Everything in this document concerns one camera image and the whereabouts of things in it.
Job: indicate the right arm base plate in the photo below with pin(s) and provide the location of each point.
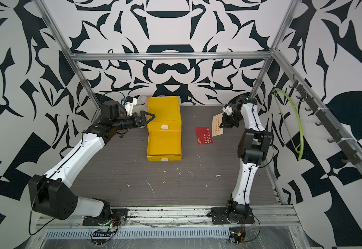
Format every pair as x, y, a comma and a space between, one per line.
221, 216

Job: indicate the black wall hook rack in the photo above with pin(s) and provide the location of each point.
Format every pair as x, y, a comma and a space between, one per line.
326, 119

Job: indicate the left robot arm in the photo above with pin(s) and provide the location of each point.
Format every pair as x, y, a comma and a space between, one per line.
51, 193

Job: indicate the beige postcard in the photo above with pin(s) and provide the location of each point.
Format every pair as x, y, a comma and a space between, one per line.
216, 122

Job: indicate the yellow drawer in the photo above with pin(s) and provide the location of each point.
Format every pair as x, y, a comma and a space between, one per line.
164, 145

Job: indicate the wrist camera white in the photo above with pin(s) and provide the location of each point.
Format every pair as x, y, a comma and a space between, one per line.
129, 104
227, 110

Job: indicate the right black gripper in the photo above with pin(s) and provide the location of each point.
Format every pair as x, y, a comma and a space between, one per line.
225, 123

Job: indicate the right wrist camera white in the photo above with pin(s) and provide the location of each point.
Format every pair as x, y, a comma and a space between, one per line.
227, 110

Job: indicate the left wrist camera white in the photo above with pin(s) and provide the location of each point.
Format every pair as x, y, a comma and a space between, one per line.
129, 104

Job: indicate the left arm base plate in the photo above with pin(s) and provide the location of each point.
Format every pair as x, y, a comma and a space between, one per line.
114, 216

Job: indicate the red postcard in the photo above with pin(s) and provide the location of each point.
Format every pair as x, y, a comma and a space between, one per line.
203, 135

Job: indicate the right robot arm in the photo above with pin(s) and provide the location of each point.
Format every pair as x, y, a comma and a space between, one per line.
252, 151

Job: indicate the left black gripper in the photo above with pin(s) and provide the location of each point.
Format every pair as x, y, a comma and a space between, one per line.
142, 121

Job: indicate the white plush toy pink shirt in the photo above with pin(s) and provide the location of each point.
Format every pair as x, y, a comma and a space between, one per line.
142, 103

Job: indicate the yellow plastic drawer cabinet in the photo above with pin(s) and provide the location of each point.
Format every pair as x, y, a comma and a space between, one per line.
167, 112

